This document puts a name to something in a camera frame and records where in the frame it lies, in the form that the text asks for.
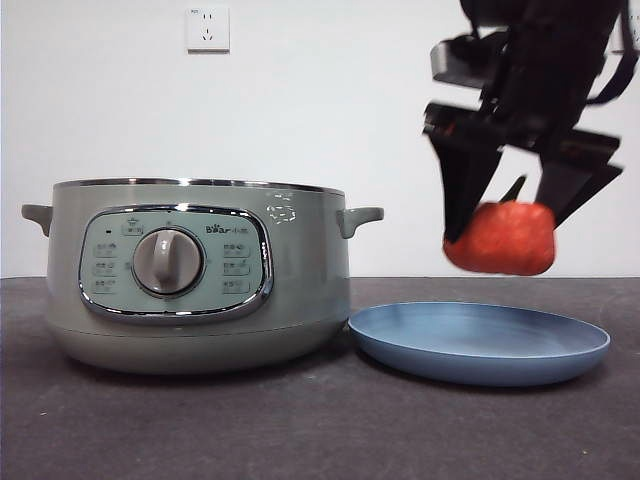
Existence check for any orange pumpkin with green stem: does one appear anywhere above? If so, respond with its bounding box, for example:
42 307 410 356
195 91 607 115
442 175 557 276

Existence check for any blue round plate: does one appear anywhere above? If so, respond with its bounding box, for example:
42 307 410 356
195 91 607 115
348 301 611 387

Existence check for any green electric steamer pot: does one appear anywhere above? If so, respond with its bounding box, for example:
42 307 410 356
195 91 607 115
20 177 385 375

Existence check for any black flat cable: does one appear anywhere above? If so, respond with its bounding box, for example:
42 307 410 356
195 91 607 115
587 7 637 107

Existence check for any white wall socket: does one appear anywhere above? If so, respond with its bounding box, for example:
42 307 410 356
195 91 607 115
608 9 627 54
186 5 231 54

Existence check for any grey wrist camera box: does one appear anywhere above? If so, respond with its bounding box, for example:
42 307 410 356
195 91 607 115
429 34 509 87

